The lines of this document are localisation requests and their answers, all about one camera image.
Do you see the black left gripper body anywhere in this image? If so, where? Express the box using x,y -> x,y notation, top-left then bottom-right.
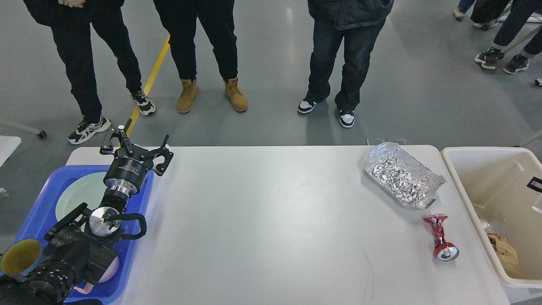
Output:
103,148 -> 157,196

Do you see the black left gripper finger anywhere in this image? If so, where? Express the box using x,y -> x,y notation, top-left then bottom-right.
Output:
100,119 -> 134,156
150,134 -> 174,176

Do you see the mint green plate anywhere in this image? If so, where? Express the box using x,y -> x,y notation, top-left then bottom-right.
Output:
55,172 -> 106,221

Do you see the brown paper ball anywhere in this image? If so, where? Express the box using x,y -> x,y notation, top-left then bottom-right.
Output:
486,233 -> 520,278

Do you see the crushed red soda can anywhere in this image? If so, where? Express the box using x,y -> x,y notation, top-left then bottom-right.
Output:
423,213 -> 459,262

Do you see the teal mug yellow inside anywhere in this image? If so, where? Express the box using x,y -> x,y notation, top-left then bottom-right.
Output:
0,238 -> 43,274

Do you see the aluminium foil sheet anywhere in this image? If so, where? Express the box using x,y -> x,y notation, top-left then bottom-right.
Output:
365,141 -> 446,210

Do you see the aluminium foil tray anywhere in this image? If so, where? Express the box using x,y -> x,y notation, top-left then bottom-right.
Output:
474,205 -> 509,241

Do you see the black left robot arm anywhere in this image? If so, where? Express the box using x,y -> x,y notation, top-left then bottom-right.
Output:
1,120 -> 174,305

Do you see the beige plastic bin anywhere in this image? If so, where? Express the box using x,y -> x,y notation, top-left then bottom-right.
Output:
441,147 -> 542,289

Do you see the white side table corner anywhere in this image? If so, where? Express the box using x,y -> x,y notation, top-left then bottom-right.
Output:
0,135 -> 22,166

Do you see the person in black at left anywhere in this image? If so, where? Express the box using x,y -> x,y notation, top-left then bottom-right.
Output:
25,0 -> 156,144

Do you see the person with tan boots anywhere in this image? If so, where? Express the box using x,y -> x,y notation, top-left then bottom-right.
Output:
152,0 -> 249,114

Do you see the person in background with sneakers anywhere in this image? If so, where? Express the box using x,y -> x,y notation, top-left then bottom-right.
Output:
475,0 -> 542,75

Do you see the seated person at far right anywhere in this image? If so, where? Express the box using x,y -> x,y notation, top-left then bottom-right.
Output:
453,0 -> 509,31

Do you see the person in black puffer jacket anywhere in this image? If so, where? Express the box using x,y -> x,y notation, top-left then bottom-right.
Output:
297,0 -> 395,128

